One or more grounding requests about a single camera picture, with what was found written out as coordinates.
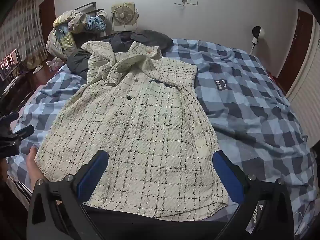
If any beige box fan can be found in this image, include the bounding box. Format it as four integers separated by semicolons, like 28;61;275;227
111;2;139;33

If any brown door beside curtain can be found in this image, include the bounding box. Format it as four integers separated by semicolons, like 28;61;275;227
39;0;57;40

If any television screen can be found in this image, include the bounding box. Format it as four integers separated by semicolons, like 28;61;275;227
0;48;20;80

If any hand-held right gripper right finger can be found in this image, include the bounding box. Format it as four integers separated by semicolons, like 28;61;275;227
212;150;294;240

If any checkered curtain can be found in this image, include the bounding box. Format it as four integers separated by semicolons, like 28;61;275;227
0;0;48;68

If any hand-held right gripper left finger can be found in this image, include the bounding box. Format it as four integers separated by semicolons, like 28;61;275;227
26;150;110;240

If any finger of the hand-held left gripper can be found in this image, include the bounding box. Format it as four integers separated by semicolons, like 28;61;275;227
10;124;35;140
0;112;19;128

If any brown door beside slatted panel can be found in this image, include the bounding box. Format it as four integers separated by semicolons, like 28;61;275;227
277;9;314;95

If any striped cloth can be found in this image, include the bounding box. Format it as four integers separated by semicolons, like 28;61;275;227
10;177;33;210

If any cream plaid coat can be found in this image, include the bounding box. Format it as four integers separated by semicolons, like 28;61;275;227
35;41;229;222

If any dark television stand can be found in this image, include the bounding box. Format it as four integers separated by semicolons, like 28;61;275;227
0;65;33;115

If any blue checkered blanket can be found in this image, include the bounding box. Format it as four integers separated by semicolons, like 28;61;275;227
6;38;318;238

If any black puffer jacket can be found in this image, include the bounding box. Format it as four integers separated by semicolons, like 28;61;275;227
67;29;174;78

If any white plastic bag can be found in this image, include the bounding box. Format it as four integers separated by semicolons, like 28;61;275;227
46;57;60;72

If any pile of mixed clothes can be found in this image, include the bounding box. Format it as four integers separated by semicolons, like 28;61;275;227
46;9;107;55

